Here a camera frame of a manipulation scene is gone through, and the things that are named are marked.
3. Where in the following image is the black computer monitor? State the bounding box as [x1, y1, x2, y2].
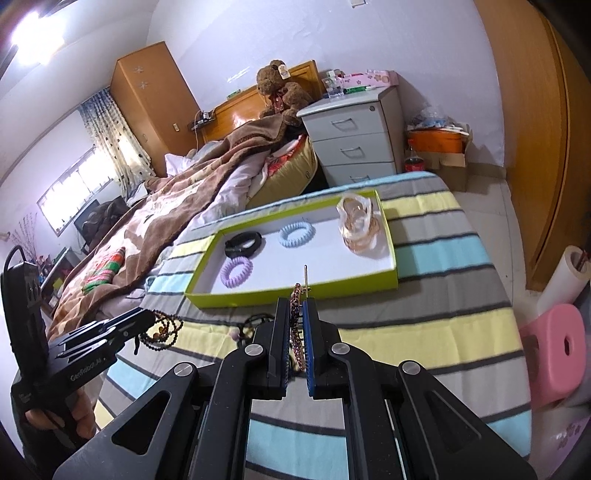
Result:
[74, 198, 127, 241]

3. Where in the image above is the dark bead bracelet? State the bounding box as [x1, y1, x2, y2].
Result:
[134, 310, 185, 355]

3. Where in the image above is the brown fleece blanket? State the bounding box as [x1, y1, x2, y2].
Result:
[44, 115, 296, 342]

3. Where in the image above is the clear glass cup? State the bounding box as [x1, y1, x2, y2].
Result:
[322, 69, 347, 99]

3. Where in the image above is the lime green cardboard box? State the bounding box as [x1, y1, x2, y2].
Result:
[184, 188, 400, 310]

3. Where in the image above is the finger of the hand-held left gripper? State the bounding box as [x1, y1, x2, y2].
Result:
[58, 322, 155, 365]
[51, 308, 157, 352]

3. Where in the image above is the white nightstand with drawers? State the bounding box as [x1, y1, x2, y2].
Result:
[296, 85, 407, 188]

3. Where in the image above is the white paper roll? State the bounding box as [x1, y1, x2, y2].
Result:
[536, 244, 591, 319]

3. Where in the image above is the purple spiral hair tie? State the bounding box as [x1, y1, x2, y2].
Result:
[221, 257, 254, 289]

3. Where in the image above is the wooden bed headboard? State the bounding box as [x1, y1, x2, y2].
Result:
[203, 60, 321, 144]

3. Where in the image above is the ceiling light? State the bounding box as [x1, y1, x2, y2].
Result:
[9, 9, 51, 42]

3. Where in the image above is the cluttered desk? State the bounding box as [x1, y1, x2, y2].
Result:
[37, 247, 86, 319]

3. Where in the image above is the pink floral box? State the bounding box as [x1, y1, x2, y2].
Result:
[344, 70, 399, 90]

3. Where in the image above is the black wristband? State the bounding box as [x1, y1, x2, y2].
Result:
[224, 232, 263, 260]

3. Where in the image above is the large wooden wardrobe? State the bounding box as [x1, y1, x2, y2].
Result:
[475, 0, 591, 291]

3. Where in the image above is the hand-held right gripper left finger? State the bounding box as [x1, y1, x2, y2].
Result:
[53, 298, 296, 480]

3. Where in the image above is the window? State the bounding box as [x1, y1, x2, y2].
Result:
[37, 145, 123, 237]

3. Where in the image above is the pink plastic stool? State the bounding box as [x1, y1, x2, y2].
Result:
[519, 304, 587, 409]

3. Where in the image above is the person's left hand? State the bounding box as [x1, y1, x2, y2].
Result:
[25, 392, 98, 439]

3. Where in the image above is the orange basin in box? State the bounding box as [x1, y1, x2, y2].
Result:
[406, 124, 474, 169]

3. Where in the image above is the yellow patterned pillow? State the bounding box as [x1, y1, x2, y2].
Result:
[249, 136, 319, 208]

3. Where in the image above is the brown teddy bear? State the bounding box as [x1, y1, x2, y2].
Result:
[256, 59, 315, 127]

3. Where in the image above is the striped bed sheet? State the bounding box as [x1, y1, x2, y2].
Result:
[92, 172, 532, 480]

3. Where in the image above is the dotted curtain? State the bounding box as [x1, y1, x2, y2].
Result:
[78, 90, 158, 195]

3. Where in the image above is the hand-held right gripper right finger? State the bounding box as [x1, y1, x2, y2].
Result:
[302, 299, 539, 480]

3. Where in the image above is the light blue spiral hair tie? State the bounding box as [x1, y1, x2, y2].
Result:
[278, 222, 317, 248]

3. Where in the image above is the cola bottle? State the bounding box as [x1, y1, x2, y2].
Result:
[404, 145, 428, 175]

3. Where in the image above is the orange plastic basin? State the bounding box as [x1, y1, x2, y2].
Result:
[409, 127, 467, 155]

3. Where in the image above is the rose gold chain bracelet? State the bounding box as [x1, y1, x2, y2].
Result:
[288, 265, 311, 370]

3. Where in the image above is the tall wooden cabinet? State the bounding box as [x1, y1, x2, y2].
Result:
[110, 41, 204, 178]

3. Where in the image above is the black power strip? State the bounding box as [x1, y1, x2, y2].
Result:
[188, 110, 218, 131]

